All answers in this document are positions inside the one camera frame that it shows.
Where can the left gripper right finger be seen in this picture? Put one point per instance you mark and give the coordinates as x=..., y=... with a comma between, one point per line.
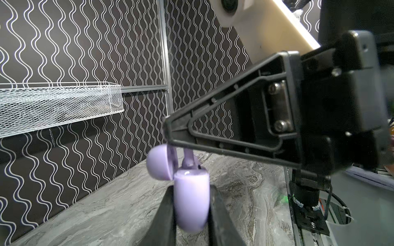
x=221, y=229

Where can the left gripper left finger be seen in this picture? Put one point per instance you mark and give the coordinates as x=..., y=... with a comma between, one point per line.
x=162, y=231

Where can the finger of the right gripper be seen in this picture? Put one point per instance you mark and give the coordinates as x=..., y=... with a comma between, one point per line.
x=265, y=114

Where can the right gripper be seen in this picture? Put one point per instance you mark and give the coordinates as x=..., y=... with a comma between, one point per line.
x=343, y=105

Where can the purple round earbud case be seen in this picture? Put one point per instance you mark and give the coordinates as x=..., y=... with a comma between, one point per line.
x=191, y=187

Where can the purple earbud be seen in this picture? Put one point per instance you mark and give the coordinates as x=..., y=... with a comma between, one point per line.
x=190, y=161

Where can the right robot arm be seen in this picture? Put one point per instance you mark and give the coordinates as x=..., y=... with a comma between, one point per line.
x=336, y=18

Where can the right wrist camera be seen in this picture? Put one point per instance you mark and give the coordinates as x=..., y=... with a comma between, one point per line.
x=264, y=27

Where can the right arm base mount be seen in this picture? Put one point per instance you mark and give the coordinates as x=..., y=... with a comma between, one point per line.
x=311, y=196

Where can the white wire mesh basket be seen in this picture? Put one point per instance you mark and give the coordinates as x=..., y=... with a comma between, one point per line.
x=28, y=107

